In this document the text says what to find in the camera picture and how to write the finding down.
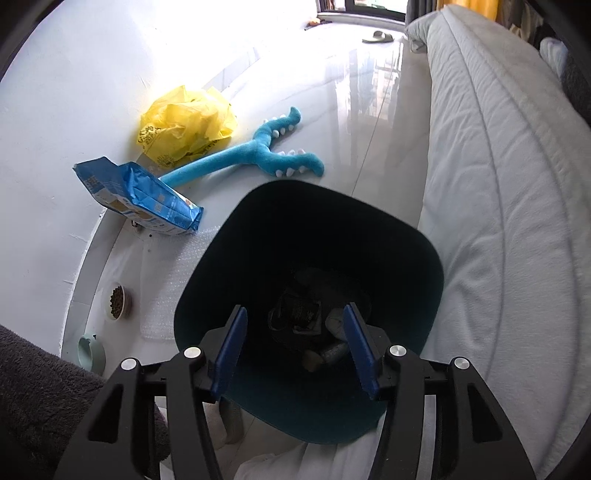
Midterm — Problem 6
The white sock ball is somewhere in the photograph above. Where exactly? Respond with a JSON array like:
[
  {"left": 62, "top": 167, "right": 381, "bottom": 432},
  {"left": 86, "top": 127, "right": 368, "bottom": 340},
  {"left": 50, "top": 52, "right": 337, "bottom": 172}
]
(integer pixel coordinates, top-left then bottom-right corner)
[{"left": 325, "top": 306, "right": 352, "bottom": 342}]

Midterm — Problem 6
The pale green bowl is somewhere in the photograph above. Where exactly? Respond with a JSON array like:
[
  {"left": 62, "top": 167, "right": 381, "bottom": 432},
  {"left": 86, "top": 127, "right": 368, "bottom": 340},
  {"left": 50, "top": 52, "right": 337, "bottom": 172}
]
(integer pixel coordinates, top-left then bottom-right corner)
[{"left": 78, "top": 335, "right": 108, "bottom": 370}]

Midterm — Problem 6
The dark grey fuzzy mat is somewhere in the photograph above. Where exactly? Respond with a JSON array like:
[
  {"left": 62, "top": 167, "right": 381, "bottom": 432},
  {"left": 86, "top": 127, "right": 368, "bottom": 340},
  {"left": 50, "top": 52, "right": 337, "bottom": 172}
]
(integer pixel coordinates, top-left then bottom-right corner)
[{"left": 0, "top": 323, "right": 171, "bottom": 480}]

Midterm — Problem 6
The blue pet food bag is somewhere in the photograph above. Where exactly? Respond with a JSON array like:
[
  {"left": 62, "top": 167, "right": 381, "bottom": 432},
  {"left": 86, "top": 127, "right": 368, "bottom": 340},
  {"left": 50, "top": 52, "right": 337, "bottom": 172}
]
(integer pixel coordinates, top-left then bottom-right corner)
[{"left": 73, "top": 157, "right": 204, "bottom": 237}]

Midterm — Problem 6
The yellow plastic bag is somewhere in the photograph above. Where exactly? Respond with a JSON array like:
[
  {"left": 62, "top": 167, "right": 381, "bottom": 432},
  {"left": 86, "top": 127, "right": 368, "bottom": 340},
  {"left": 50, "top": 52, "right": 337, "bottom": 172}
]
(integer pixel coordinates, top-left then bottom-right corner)
[{"left": 136, "top": 85, "right": 239, "bottom": 168}]

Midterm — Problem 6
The grey curtain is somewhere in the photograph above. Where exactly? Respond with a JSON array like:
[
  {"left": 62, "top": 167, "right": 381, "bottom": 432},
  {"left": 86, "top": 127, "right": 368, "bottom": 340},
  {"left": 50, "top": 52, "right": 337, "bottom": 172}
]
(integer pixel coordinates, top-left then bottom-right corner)
[{"left": 406, "top": 0, "right": 439, "bottom": 18}]

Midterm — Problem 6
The dark grey fleece robe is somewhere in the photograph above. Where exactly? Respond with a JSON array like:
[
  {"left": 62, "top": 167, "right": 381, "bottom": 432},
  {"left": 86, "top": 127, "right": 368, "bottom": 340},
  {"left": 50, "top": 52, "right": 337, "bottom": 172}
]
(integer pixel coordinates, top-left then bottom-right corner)
[{"left": 560, "top": 44, "right": 591, "bottom": 123}]

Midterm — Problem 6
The blue plush toy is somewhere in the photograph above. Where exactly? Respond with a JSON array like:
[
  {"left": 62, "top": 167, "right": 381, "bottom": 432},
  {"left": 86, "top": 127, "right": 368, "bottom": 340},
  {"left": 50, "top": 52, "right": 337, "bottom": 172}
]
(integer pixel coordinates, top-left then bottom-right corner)
[{"left": 159, "top": 107, "right": 325, "bottom": 189}]

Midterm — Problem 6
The small white fluffy sock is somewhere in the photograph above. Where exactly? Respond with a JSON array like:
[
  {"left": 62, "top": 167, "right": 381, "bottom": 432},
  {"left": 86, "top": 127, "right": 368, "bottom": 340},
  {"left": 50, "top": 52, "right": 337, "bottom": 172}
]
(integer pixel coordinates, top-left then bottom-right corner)
[{"left": 321, "top": 342, "right": 352, "bottom": 366}]

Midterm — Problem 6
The bed with grey bedspread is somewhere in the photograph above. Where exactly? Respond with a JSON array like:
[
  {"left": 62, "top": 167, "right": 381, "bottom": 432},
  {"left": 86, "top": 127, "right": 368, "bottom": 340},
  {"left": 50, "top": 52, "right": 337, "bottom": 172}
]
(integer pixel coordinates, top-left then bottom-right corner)
[{"left": 405, "top": 4, "right": 591, "bottom": 480}]

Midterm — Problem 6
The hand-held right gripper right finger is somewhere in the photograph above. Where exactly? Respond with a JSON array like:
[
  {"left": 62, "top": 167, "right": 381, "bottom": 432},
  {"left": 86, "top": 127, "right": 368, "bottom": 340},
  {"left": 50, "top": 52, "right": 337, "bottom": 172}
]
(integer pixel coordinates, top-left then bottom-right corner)
[{"left": 342, "top": 302, "right": 536, "bottom": 480}]

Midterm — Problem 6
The yellow curtain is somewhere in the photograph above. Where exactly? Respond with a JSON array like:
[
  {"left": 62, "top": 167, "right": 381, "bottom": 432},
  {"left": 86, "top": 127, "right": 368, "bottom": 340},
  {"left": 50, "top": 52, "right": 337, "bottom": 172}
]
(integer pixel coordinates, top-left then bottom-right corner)
[{"left": 436, "top": 0, "right": 500, "bottom": 23}]

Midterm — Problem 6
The white cloth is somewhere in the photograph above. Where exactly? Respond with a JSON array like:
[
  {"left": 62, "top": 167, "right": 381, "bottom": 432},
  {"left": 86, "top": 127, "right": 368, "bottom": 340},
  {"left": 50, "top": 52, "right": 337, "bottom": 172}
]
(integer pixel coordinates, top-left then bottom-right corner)
[{"left": 201, "top": 399, "right": 385, "bottom": 480}]

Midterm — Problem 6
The white bowl with kibble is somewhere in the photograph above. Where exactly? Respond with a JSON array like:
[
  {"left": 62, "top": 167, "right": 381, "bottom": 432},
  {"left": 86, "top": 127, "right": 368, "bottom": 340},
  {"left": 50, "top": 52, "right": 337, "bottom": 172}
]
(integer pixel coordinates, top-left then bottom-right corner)
[{"left": 102, "top": 281, "right": 136, "bottom": 322}]

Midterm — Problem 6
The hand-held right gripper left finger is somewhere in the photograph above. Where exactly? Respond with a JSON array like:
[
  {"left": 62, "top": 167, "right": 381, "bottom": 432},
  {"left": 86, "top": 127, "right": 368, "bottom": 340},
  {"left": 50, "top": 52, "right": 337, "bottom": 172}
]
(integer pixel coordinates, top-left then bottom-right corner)
[{"left": 53, "top": 305, "right": 249, "bottom": 480}]

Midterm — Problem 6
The dark teal trash bin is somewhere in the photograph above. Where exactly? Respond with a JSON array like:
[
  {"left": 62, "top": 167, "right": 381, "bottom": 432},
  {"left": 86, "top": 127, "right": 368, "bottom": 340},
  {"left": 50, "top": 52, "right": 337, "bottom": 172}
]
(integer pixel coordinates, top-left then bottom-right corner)
[{"left": 173, "top": 180, "right": 445, "bottom": 445}]

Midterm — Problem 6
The bubble wrap sheet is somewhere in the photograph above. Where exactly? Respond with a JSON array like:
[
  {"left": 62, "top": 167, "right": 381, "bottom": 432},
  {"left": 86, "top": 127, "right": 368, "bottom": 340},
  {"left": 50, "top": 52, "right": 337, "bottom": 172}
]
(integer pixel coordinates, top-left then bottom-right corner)
[{"left": 139, "top": 226, "right": 228, "bottom": 343}]

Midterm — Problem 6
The window frame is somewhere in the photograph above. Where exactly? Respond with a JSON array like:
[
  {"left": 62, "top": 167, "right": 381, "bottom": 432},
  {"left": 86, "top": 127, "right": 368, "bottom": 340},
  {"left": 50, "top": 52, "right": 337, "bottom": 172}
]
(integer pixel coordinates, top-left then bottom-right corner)
[{"left": 316, "top": 0, "right": 409, "bottom": 25}]

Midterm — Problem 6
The black packet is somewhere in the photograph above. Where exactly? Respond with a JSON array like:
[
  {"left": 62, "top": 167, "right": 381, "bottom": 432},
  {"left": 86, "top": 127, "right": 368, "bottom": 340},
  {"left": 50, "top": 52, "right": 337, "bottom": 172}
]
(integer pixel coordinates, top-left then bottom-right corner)
[{"left": 268, "top": 286, "right": 327, "bottom": 336}]

